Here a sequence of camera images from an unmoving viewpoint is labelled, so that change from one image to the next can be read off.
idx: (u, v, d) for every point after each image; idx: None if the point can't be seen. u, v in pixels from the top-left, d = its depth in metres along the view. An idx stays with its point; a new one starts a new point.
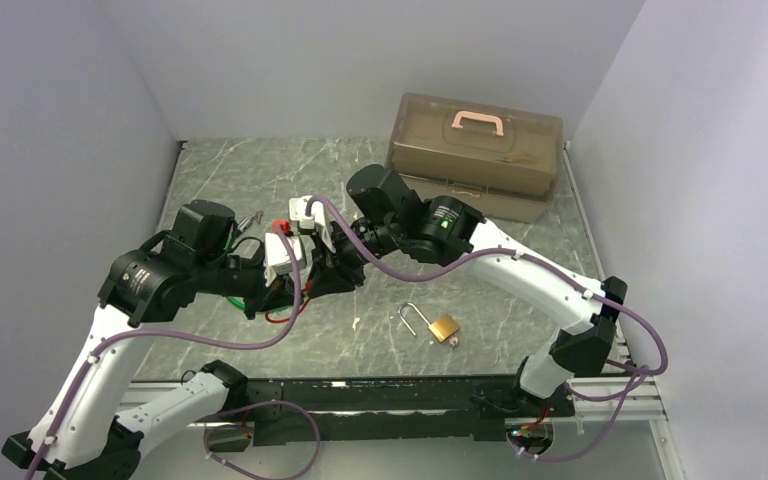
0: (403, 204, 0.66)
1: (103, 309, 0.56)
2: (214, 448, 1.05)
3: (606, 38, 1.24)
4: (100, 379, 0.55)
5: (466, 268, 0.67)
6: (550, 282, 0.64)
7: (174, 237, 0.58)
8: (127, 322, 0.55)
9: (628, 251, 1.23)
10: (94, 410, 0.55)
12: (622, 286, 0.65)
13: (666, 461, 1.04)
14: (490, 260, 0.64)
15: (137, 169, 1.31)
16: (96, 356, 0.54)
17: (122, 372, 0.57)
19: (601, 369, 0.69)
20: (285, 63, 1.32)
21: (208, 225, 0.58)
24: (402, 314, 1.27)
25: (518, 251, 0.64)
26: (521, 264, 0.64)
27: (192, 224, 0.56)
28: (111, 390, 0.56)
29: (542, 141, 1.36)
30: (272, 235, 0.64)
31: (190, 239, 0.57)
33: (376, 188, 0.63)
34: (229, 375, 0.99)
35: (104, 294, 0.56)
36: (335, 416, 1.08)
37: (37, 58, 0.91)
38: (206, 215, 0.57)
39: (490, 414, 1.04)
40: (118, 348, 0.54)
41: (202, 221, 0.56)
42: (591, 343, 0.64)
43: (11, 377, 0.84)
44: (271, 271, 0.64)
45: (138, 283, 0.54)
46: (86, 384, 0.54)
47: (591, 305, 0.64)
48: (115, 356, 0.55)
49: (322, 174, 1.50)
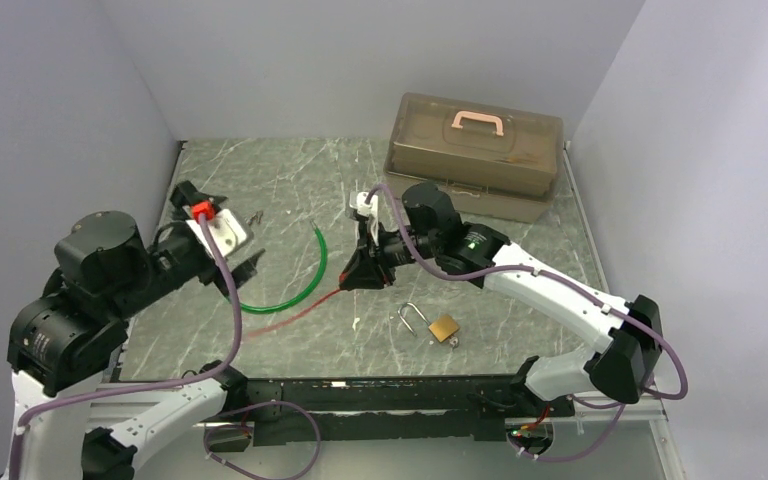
0: (449, 224, 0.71)
1: (17, 376, 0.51)
2: (214, 448, 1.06)
3: (606, 38, 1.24)
4: (39, 443, 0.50)
5: (492, 285, 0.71)
6: (570, 297, 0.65)
7: (68, 281, 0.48)
8: (42, 392, 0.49)
9: (628, 252, 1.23)
10: (43, 477, 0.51)
12: (649, 306, 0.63)
13: (665, 460, 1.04)
14: (510, 275, 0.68)
15: (137, 168, 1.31)
16: (20, 427, 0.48)
17: (63, 424, 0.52)
19: (637, 397, 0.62)
20: (285, 62, 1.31)
21: (99, 259, 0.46)
24: (402, 314, 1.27)
25: (537, 267, 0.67)
26: (539, 278, 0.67)
27: (75, 268, 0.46)
28: (54, 453, 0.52)
29: (542, 141, 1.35)
30: (198, 223, 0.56)
31: (85, 281, 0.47)
33: (429, 208, 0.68)
34: (228, 376, 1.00)
35: (13, 359, 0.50)
36: (335, 416, 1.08)
37: (37, 58, 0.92)
38: (84, 254, 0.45)
39: (490, 414, 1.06)
40: (43, 415, 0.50)
41: (81, 263, 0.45)
42: (611, 359, 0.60)
43: (10, 377, 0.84)
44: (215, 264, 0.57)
45: (40, 350, 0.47)
46: (28, 449, 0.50)
47: (611, 319, 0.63)
48: (42, 423, 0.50)
49: (322, 174, 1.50)
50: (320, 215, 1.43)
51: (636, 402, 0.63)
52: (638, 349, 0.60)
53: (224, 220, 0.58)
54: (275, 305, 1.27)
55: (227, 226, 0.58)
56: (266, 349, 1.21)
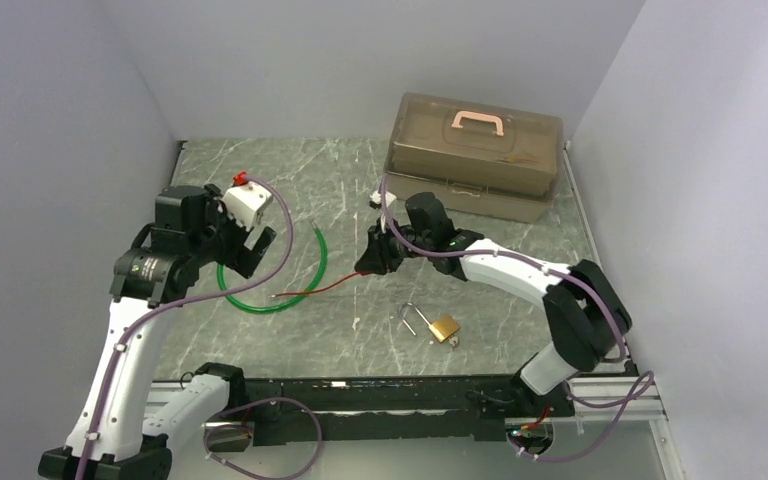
0: (440, 226, 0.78)
1: (118, 303, 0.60)
2: (214, 447, 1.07)
3: (606, 38, 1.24)
4: (132, 366, 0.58)
5: (464, 270, 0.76)
6: (519, 267, 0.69)
7: (161, 229, 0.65)
8: (147, 305, 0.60)
9: (628, 251, 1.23)
10: (132, 399, 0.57)
12: (591, 267, 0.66)
13: (665, 461, 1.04)
14: (472, 258, 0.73)
15: (137, 168, 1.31)
16: (123, 343, 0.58)
17: (148, 365, 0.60)
19: (590, 354, 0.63)
20: (284, 62, 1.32)
21: (188, 204, 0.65)
24: (402, 314, 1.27)
25: (496, 248, 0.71)
26: (499, 258, 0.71)
27: (173, 211, 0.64)
28: (141, 379, 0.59)
29: (543, 141, 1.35)
30: (234, 188, 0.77)
31: (178, 224, 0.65)
33: (424, 210, 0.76)
34: (224, 371, 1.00)
35: (117, 288, 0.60)
36: (335, 416, 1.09)
37: (38, 59, 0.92)
38: (182, 198, 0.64)
39: (490, 414, 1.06)
40: (143, 332, 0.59)
41: (181, 204, 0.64)
42: (552, 312, 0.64)
43: (12, 375, 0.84)
44: (252, 219, 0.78)
45: (150, 270, 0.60)
46: (118, 378, 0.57)
47: (550, 279, 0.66)
48: (141, 340, 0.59)
49: (322, 174, 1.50)
50: (320, 215, 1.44)
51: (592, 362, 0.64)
52: (575, 302, 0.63)
53: (254, 185, 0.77)
54: (275, 305, 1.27)
55: (256, 190, 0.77)
56: (266, 349, 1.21)
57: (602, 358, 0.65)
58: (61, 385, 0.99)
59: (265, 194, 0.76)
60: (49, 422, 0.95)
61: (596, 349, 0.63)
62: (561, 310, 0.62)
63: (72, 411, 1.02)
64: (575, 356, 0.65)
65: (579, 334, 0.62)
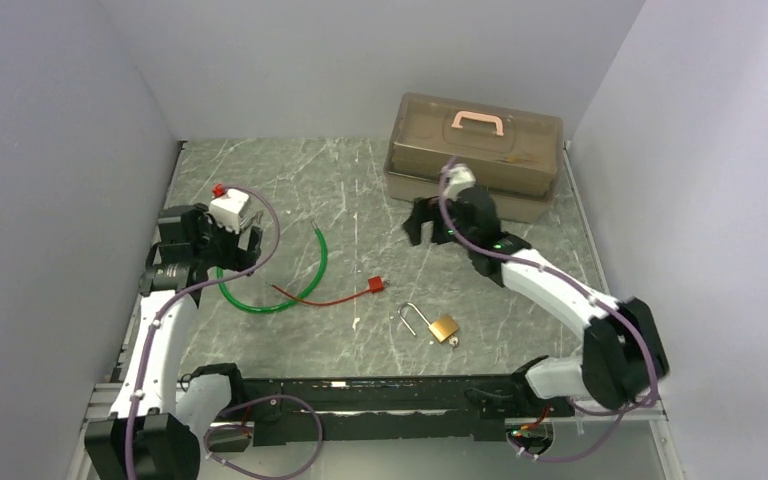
0: (487, 225, 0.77)
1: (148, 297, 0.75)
2: (214, 448, 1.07)
3: (606, 38, 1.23)
4: (168, 337, 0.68)
5: (506, 278, 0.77)
6: (563, 289, 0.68)
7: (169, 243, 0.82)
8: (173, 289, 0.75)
9: (628, 252, 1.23)
10: (168, 365, 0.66)
12: (641, 307, 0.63)
13: (666, 461, 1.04)
14: (517, 268, 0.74)
15: (136, 168, 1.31)
16: (159, 319, 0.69)
17: (176, 342, 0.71)
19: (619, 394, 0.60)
20: (284, 62, 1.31)
21: (186, 221, 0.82)
24: (402, 314, 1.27)
25: (540, 264, 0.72)
26: (543, 274, 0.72)
27: (176, 227, 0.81)
28: (173, 352, 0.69)
29: (542, 141, 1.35)
30: (213, 199, 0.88)
31: (181, 237, 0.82)
33: (475, 204, 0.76)
34: (219, 367, 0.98)
35: (146, 288, 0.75)
36: (335, 416, 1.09)
37: (38, 60, 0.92)
38: (180, 215, 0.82)
39: (490, 414, 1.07)
40: (173, 311, 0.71)
41: (181, 219, 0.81)
42: (588, 343, 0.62)
43: (13, 374, 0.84)
44: (235, 222, 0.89)
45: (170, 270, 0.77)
46: (157, 348, 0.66)
47: (595, 310, 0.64)
48: (173, 317, 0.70)
49: (322, 174, 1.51)
50: (320, 215, 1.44)
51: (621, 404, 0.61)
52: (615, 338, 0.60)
53: (231, 193, 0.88)
54: (275, 306, 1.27)
55: (234, 196, 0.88)
56: (267, 349, 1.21)
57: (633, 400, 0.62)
58: (61, 386, 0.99)
59: (241, 199, 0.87)
60: (49, 422, 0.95)
61: (628, 389, 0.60)
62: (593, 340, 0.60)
63: (71, 411, 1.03)
64: (604, 393, 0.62)
65: (610, 368, 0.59)
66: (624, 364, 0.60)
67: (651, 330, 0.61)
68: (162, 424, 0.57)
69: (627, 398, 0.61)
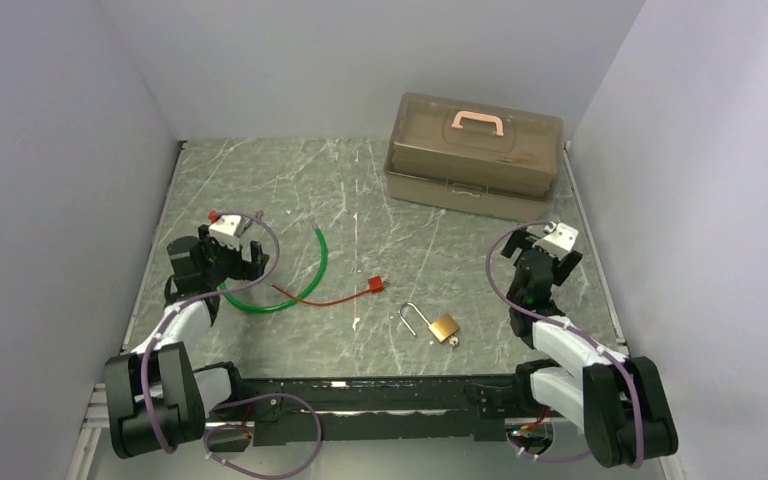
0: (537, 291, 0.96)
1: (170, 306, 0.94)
2: (214, 447, 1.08)
3: (607, 38, 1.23)
4: (183, 318, 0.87)
5: (538, 335, 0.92)
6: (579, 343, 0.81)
7: (181, 274, 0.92)
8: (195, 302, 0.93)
9: (628, 252, 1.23)
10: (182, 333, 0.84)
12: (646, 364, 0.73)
13: (667, 461, 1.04)
14: (544, 326, 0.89)
15: (136, 167, 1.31)
16: (179, 307, 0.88)
17: (187, 330, 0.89)
19: (613, 442, 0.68)
20: (284, 61, 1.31)
21: (195, 254, 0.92)
24: (402, 314, 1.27)
25: (565, 323, 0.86)
26: (565, 332, 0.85)
27: (184, 261, 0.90)
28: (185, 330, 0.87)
29: (542, 140, 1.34)
30: (211, 225, 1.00)
31: (192, 269, 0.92)
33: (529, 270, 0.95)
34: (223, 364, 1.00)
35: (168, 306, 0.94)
36: (335, 416, 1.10)
37: (37, 59, 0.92)
38: (185, 250, 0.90)
39: (489, 414, 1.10)
40: (192, 306, 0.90)
41: (188, 255, 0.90)
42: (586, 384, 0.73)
43: (13, 374, 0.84)
44: (235, 241, 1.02)
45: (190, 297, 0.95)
46: (174, 322, 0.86)
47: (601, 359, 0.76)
48: (190, 310, 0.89)
49: (322, 174, 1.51)
50: (320, 215, 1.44)
51: (615, 455, 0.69)
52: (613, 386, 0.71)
53: (225, 217, 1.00)
54: (275, 306, 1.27)
55: (228, 220, 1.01)
56: (267, 349, 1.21)
57: (628, 459, 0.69)
58: (61, 386, 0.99)
59: (234, 222, 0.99)
60: (49, 422, 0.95)
61: (620, 437, 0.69)
62: (588, 378, 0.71)
63: (71, 411, 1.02)
64: (600, 445, 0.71)
65: (606, 417, 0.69)
66: (621, 418, 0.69)
67: (658, 400, 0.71)
68: (173, 351, 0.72)
69: (622, 458, 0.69)
